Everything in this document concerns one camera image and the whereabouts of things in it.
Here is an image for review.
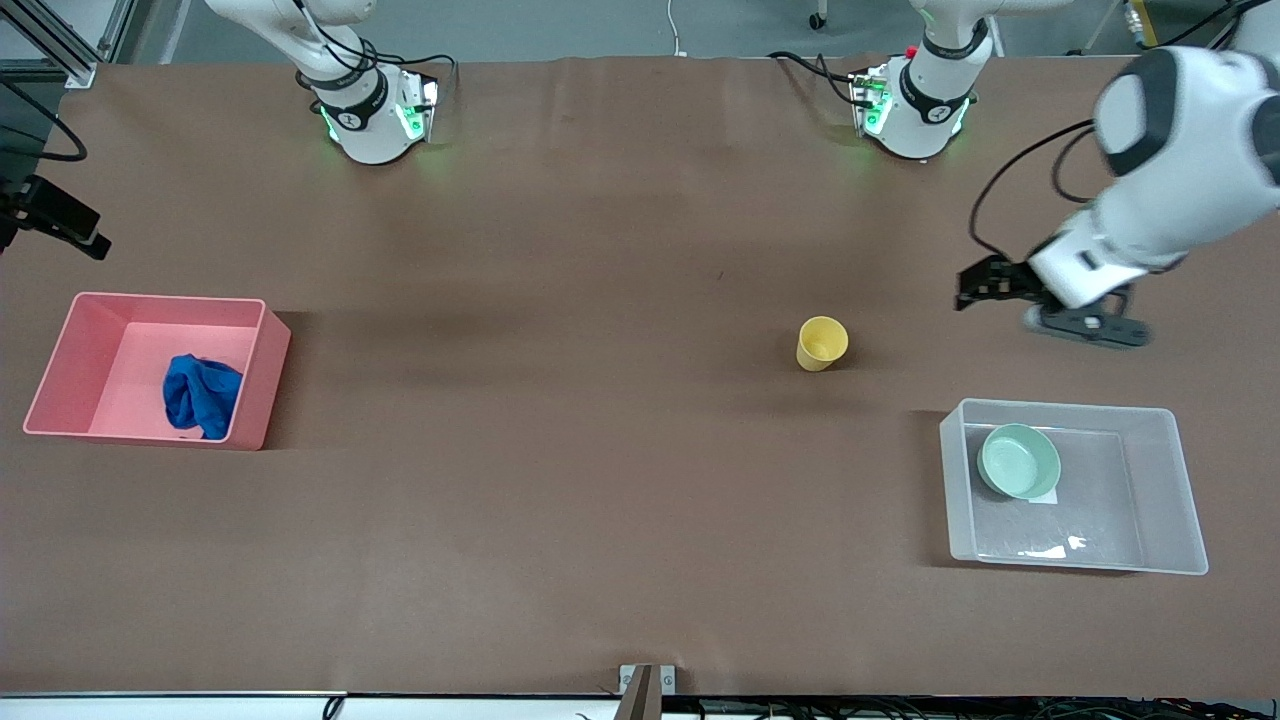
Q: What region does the mint green bowl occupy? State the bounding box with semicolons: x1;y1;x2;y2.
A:
977;423;1063;501

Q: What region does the blue microfiber cloth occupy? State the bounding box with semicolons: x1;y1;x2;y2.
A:
163;354;244;441

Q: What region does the pink plastic bin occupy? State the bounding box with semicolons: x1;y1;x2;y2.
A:
22;292;292;451

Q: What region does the yellow plastic cup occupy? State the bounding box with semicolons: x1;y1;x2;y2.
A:
796;316;850;373

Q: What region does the clear plastic bin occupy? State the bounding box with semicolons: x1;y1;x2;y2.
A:
939;398;1210;577

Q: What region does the brown paper table cover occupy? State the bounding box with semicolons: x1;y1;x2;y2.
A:
0;55;1280;699

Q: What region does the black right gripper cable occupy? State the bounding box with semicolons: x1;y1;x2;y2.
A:
0;78;89;164

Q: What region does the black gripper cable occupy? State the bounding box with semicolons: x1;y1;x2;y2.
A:
967;118;1103;265
0;78;89;164

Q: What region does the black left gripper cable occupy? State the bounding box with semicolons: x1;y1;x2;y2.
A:
967;118;1103;265

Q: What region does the aluminium frame profile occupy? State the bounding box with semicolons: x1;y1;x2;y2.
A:
0;0;137;89

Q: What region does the black left arm base cable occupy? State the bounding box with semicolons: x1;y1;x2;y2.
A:
767;50;863;107

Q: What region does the black arm base cable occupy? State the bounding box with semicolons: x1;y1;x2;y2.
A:
767;50;863;107
280;0;459;101

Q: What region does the black right arm base cable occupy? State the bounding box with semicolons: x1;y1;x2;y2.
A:
280;0;459;101

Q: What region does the grey metal table bracket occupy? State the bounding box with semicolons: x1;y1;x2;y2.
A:
618;664;677;720

